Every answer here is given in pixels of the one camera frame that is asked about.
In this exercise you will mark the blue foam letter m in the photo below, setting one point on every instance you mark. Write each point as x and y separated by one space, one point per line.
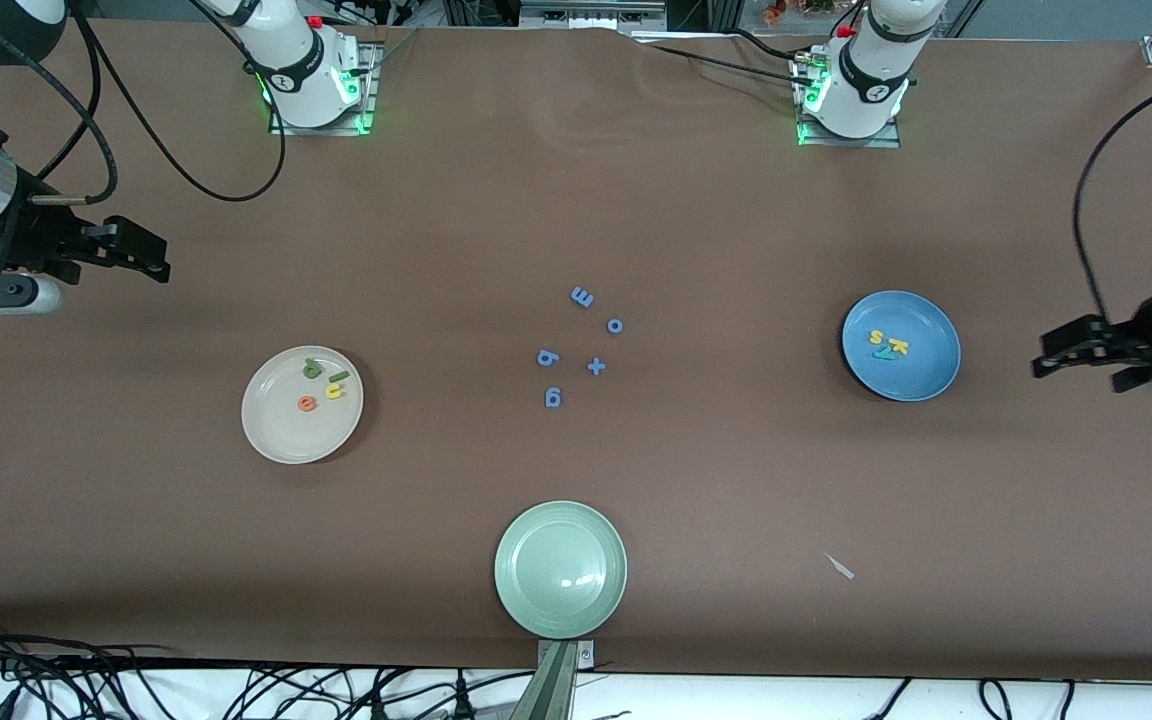
582 297

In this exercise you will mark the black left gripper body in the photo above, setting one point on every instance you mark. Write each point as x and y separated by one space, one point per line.
1133 341

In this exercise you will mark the blue foam letter g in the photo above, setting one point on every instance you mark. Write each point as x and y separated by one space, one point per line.
553 397

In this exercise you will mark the green round plate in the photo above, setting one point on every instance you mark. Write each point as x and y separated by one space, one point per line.
561 570

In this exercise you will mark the teal foam letter y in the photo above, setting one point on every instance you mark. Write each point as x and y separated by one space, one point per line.
883 353

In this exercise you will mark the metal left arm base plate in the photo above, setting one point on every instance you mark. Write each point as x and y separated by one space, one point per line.
836 142

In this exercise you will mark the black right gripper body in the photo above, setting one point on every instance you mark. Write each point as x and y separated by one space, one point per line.
36 233

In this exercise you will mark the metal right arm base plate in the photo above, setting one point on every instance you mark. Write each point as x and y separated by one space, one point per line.
364 112

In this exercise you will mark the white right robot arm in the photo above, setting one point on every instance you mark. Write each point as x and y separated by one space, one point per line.
301 70

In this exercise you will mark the grey metal camera post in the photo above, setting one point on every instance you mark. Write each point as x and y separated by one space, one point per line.
551 690

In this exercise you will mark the small white paper scrap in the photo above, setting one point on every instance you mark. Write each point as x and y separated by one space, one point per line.
841 568

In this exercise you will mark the blue foam letter b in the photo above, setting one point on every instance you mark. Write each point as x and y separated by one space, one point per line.
547 357

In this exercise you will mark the green round foam letter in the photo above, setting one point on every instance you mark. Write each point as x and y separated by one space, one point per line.
312 369

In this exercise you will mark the grey metal box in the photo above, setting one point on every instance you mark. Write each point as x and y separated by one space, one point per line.
586 14

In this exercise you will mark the brown table cover sheet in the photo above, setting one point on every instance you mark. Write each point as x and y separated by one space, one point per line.
136 520

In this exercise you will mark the beige round plate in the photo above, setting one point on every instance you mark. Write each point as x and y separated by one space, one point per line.
281 435

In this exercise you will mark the blue round plate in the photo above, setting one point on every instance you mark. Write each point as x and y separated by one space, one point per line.
926 375

